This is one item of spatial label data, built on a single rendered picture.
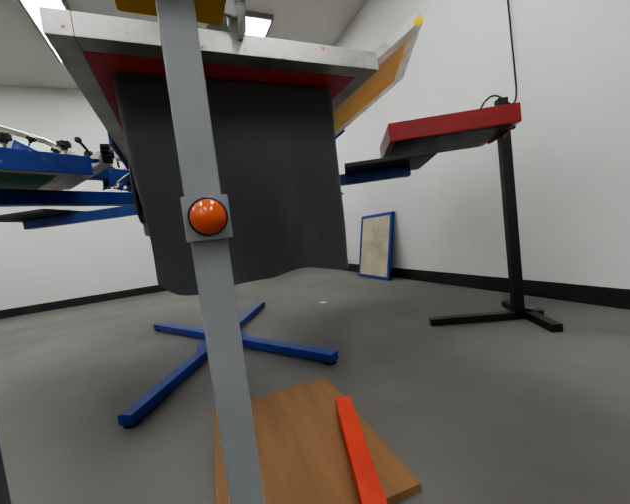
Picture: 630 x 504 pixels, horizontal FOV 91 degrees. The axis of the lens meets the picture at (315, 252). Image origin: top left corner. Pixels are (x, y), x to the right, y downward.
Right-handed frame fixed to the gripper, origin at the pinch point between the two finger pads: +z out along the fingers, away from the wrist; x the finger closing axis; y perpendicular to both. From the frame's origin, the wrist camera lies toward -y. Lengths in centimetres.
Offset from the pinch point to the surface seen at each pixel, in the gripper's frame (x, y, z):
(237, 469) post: 21, 13, 63
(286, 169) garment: -7.3, -8.4, 21.6
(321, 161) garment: -7.2, -17.2, 20.1
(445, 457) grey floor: -1, -39, 98
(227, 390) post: 21, 12, 54
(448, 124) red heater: -53, -109, -7
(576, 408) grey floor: 5, -86, 98
